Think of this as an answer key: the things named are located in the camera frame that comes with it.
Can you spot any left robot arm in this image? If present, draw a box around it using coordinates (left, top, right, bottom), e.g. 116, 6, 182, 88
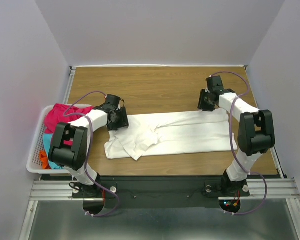
48, 94, 130, 197

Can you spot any cyan t shirt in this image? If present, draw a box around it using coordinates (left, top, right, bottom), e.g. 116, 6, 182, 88
42, 133, 63, 170

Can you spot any orange t shirt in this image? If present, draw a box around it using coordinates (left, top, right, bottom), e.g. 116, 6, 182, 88
39, 150, 51, 170

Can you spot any white plastic laundry basket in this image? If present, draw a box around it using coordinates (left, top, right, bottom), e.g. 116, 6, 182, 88
26, 103, 95, 174

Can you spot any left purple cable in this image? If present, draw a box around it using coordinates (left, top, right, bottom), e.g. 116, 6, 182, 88
63, 90, 121, 218

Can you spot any purple cable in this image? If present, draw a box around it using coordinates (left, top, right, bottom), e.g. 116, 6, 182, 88
63, 90, 121, 218
209, 71, 268, 216

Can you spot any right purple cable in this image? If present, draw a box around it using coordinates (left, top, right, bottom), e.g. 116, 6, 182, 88
209, 71, 268, 216

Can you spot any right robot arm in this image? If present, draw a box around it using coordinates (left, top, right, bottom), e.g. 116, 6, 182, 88
198, 74, 276, 197

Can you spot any pink t shirt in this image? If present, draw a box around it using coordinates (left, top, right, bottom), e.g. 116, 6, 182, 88
43, 103, 93, 143

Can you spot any white t shirt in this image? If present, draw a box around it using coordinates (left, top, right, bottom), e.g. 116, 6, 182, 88
104, 109, 238, 161

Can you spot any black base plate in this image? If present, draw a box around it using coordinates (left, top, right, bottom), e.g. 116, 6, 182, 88
69, 176, 250, 210

